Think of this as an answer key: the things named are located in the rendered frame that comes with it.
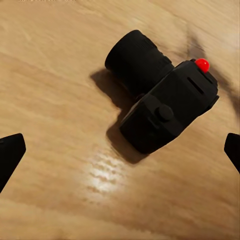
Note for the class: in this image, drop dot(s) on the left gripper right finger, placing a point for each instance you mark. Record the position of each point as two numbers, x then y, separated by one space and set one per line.
232 148

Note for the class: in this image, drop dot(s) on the digital camera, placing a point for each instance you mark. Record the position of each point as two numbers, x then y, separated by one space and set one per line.
168 98

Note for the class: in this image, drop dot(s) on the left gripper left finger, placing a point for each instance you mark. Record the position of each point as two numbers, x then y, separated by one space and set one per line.
12 149

